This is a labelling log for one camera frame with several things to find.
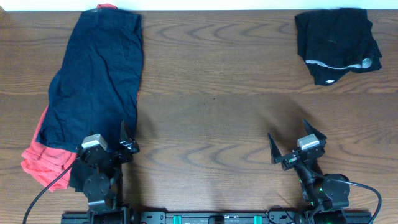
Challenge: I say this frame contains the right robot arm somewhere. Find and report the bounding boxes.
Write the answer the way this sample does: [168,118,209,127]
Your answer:
[268,120,350,223]

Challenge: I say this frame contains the navy blue shorts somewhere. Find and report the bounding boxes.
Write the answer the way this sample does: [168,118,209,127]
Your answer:
[36,8,144,152]

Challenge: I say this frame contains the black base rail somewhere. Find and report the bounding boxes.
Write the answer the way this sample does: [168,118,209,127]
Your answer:
[61,210,372,224]

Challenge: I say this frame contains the black folded clothes stack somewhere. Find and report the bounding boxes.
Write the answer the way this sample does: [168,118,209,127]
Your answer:
[295,8,382,86]

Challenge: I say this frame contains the black garment in pile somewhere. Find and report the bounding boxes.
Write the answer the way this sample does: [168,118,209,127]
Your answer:
[69,160,90,192]

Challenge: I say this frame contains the red garment in pile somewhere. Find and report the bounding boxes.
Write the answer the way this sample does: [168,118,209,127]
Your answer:
[21,3,118,193]

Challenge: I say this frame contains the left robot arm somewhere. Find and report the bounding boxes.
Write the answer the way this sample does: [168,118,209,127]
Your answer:
[78,121,140,223]

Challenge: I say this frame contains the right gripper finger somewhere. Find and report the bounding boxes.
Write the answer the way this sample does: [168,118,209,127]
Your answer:
[303,119,327,141]
[267,133,282,164]

